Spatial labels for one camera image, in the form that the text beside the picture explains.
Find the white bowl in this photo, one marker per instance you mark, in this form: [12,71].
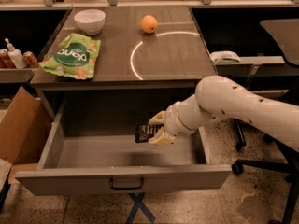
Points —
[90,21]

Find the brown cardboard box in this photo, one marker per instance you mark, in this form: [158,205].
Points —
[24,131]

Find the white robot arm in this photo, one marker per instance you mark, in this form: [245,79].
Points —
[217,98]

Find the green snack bag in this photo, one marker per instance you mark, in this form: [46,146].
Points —
[75,58]

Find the red soda can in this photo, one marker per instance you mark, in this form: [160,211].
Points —
[6,59]
[30,59]

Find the red soda can left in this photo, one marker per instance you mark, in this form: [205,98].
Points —
[6,59]

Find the grey left side shelf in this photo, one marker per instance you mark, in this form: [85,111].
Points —
[14,75]

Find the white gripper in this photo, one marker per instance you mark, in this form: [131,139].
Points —
[171,119]

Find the white pump bottle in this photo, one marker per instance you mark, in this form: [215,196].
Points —
[15,55]

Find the black office chair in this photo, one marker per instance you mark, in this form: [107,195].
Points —
[286,34]

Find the orange fruit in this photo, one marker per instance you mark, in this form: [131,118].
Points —
[149,24]

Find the grey cabinet counter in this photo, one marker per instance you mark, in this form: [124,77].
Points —
[173,56]

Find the black drawer handle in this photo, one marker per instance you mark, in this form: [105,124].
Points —
[126,184]

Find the folded white cloth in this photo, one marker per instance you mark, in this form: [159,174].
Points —
[224,57]

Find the black rxbar chocolate bar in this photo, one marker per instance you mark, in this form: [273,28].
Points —
[144,132]

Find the open grey top drawer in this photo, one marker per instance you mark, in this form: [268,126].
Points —
[93,140]

